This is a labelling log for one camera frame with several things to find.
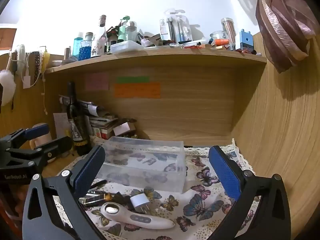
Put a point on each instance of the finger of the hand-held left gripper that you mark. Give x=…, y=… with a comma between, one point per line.
x=58, y=145
x=37, y=131

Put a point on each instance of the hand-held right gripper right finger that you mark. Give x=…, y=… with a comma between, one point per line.
x=225, y=172

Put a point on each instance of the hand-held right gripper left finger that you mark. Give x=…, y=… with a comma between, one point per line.
x=87, y=172

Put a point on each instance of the black and gold tube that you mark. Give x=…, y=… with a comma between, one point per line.
x=100, y=199

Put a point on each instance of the white charger plug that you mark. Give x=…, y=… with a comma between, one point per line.
x=138, y=202

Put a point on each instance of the clear plastic storage box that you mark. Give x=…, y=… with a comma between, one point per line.
x=147, y=163

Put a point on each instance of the white handheld massager device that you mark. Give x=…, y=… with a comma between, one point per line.
x=140, y=221

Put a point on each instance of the beige tape roll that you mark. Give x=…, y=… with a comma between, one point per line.
x=41, y=140

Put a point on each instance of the white paper card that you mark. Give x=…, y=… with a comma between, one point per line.
x=60, y=125

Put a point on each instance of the tall black bottle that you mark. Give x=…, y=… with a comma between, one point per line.
x=78, y=130

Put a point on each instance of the butterfly print lace cloth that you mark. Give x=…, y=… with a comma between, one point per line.
x=200, y=205

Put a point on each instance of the rolled magazine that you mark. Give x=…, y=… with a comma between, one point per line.
x=87, y=107

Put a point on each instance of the stack of books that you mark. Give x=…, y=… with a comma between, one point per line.
x=107, y=127

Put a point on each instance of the white paper tag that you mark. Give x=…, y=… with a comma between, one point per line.
x=27, y=80

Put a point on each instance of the white fluffy pompom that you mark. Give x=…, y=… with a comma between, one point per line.
x=7, y=87

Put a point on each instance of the lace ribbon strip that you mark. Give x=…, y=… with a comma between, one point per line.
x=37, y=63

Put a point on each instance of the yellow ribbon strip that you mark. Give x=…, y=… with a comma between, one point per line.
x=45, y=60

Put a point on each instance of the pink sticky note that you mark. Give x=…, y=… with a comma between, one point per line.
x=97, y=81

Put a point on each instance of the small brown cylinder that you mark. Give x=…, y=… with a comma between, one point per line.
x=67, y=53

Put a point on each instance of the teal liquid bottle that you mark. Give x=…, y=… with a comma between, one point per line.
x=78, y=46

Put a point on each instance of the blue bead glass bottle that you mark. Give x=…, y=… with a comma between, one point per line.
x=86, y=50

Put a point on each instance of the orange sticky note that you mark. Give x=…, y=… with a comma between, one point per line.
x=137, y=90

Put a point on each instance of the green sticky note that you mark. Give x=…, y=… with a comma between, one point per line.
x=133, y=79

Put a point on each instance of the flat white plastic case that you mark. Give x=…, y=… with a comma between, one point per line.
x=126, y=47

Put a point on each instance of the green pump bottle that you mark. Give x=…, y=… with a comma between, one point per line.
x=122, y=32

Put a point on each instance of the wooden shelf board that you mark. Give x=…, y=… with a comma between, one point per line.
x=155, y=57

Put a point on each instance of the orange tube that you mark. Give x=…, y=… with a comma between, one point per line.
x=222, y=42

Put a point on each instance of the blue block box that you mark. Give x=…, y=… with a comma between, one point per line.
x=246, y=41

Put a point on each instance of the clear bottle silver cap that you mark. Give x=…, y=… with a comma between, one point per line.
x=131, y=32

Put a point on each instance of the small pink cosmetic bottle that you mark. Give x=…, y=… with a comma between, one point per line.
x=143, y=41

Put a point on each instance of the round glass jar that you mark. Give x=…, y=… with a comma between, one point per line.
x=218, y=36

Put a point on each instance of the tall clear cylinder container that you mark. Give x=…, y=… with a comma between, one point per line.
x=228, y=32

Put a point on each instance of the clear brush packaging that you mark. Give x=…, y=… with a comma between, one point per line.
x=177, y=27

